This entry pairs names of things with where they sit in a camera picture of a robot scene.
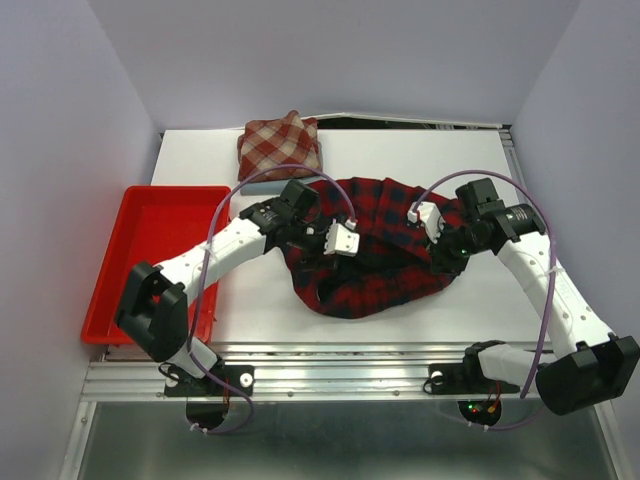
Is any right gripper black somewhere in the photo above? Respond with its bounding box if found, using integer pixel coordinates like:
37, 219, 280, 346
421, 219, 490, 276

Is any red navy plaid skirt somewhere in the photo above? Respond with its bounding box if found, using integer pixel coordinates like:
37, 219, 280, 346
282, 177, 455, 319

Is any light blue denim skirt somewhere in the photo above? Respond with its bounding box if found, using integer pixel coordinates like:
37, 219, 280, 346
240, 180, 287, 196

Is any red cream plaid skirt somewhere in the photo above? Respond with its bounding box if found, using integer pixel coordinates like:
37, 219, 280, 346
236, 110, 322, 182

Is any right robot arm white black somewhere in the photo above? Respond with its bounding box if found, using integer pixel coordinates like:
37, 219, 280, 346
415, 178, 639, 415

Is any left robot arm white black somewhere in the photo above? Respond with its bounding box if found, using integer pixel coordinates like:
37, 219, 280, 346
115, 180, 359, 394

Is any red plastic bin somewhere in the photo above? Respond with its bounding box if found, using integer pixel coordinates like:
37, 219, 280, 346
81, 185, 230, 345

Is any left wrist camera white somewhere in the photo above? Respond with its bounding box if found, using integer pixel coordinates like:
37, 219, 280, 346
323, 223, 360, 257

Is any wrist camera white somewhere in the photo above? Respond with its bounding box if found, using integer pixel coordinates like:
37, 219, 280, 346
323, 223, 360, 257
407, 201, 444, 244

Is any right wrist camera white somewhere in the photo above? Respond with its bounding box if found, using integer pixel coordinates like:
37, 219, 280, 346
407, 201, 444, 244

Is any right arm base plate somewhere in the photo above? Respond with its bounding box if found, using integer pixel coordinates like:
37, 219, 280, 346
422, 363, 520, 396

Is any aluminium frame rail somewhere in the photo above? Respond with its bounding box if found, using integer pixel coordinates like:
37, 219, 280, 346
60, 343, 634, 479

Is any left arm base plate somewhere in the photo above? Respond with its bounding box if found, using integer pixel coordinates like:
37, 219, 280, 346
158, 363, 254, 398

